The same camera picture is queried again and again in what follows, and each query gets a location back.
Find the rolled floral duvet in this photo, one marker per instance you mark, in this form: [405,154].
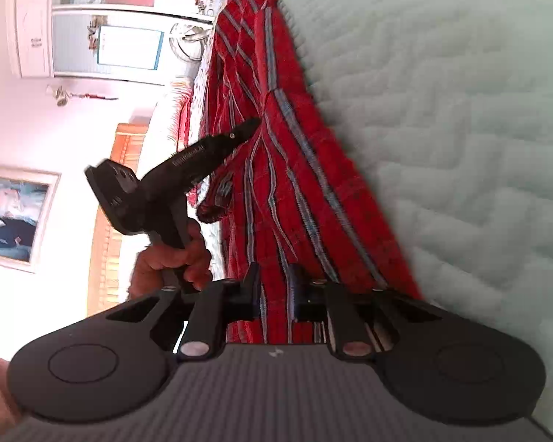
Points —
[166,110]

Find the red cloth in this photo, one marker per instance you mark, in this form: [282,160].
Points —
[186,119]

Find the frog print blanket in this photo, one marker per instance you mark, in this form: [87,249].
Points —
[207,69]

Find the red plaid shirt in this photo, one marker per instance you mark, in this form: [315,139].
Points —
[281,147]

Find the wooden headboard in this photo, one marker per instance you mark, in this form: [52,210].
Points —
[106,258]

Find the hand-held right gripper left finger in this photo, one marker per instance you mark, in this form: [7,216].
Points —
[253,294]

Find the person's left hand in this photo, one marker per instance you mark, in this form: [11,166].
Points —
[166,262]

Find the wardrobe with sliding doors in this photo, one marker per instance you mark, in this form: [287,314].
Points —
[73,41]

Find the bee print quilt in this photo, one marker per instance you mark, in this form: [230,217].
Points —
[465,147]

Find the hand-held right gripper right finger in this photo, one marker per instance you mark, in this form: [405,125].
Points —
[297,301]

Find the white electric fan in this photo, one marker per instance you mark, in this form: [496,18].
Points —
[189,41]

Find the white poster with blue border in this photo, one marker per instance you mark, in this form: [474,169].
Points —
[129,48]

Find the framed wall picture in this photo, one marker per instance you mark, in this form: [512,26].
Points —
[14,216]

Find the hanging wall ornament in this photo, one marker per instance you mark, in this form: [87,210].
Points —
[62,94]

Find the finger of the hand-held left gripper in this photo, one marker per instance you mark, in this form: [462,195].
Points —
[239,136]

